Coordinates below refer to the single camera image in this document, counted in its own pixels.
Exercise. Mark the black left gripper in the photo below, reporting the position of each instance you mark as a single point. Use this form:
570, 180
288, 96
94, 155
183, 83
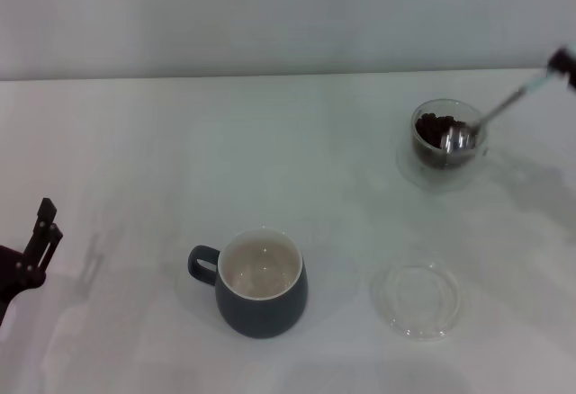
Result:
11, 272

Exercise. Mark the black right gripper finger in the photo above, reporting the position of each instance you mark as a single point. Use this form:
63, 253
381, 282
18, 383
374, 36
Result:
566, 63

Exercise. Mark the dark grey mug white inside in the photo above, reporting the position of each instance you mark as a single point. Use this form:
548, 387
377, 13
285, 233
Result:
265, 317

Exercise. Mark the coffee beans pile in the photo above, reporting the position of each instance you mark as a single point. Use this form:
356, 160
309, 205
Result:
429, 128

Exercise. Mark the clear glass saucer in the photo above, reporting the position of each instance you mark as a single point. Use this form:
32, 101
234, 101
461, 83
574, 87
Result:
407, 170
418, 299

